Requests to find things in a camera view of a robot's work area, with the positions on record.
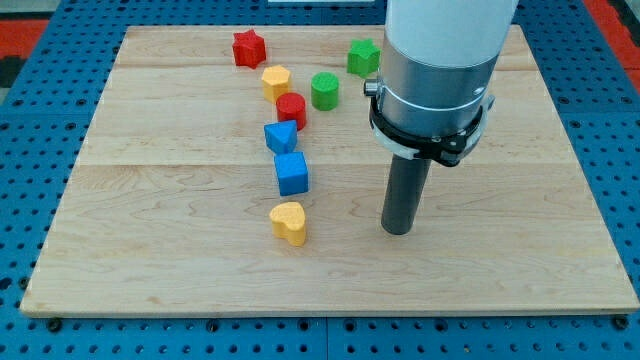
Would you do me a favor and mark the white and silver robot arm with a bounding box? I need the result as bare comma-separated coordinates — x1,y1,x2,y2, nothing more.
364,0,518,167

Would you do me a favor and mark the green star block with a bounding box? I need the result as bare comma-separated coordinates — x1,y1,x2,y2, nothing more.
347,38,381,78

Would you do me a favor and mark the red star block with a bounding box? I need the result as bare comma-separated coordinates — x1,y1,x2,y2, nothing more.
232,29,266,69

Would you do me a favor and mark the blue cube block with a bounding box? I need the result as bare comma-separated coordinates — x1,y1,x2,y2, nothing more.
274,152,309,196

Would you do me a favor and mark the yellow heart block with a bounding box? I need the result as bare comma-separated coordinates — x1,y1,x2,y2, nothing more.
269,202,307,247

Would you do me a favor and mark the blue triangle block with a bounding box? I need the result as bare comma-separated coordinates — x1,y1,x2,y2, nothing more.
263,120,297,154

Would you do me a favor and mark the red cylinder block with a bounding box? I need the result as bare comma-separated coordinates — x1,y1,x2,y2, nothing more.
276,92,307,131

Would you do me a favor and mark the light wooden board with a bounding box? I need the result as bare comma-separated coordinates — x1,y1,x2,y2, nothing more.
21,26,639,318

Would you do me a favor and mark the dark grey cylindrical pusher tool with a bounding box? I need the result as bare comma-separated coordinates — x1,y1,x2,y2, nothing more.
381,155,431,235

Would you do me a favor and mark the green cylinder block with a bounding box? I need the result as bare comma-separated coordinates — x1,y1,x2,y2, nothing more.
311,72,339,111

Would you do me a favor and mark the yellow hexagon block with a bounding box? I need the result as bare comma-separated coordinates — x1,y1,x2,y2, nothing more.
261,65,291,104

